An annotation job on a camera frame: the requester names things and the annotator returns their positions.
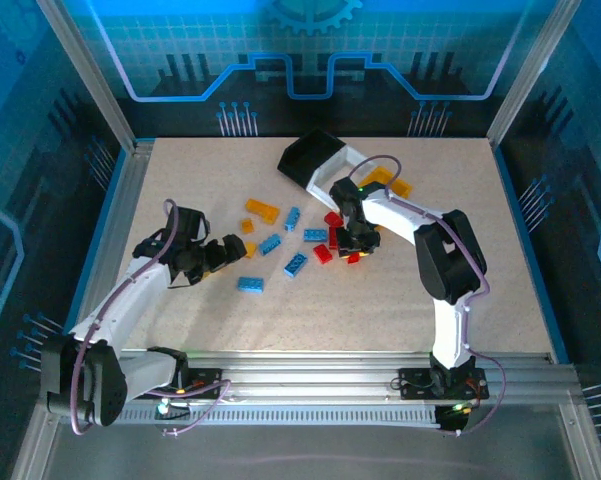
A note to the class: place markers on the small red lego brick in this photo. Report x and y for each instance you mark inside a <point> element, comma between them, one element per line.
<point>353,258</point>

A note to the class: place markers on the red curved lego brick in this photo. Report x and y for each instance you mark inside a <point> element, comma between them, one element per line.
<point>333,218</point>

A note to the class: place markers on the blue lego brick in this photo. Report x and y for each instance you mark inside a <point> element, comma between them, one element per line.
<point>295,264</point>
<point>315,235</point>
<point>250,285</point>
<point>293,218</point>
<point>270,245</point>

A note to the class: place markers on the large orange lego brick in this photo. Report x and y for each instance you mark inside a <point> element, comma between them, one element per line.
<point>262,210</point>

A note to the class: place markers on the white plastic bin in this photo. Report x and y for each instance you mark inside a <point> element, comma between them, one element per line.
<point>330,172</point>

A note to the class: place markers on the yellow plastic bin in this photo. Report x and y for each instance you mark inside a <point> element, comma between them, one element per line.
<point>397,182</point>

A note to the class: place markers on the black plastic bin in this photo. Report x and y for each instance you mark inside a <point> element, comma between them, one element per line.
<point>305,155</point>

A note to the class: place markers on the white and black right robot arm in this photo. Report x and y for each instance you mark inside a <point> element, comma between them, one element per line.
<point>397,217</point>

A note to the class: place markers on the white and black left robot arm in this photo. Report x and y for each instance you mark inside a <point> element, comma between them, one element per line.
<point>130,295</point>

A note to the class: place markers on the blue table edge trim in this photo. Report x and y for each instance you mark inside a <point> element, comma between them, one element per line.
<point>94,250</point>
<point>513,200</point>

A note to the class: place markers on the black electronics box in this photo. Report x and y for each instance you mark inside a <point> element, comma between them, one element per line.
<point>452,419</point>

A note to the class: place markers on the aluminium side rail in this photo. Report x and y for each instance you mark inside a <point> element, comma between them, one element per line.
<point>125,210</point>

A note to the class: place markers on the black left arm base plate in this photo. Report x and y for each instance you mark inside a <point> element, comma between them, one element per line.
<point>207,381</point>

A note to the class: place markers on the wide aluminium frame rail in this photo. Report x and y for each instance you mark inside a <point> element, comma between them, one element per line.
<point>305,370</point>

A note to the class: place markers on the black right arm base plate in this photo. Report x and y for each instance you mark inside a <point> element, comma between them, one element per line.
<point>415,382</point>

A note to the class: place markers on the aluminium corner post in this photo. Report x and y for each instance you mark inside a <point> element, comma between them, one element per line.
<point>530,75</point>
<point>90,75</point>

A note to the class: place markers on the aluminium lower frame rail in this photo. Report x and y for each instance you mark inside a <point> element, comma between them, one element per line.
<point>587,445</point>
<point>32,450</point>

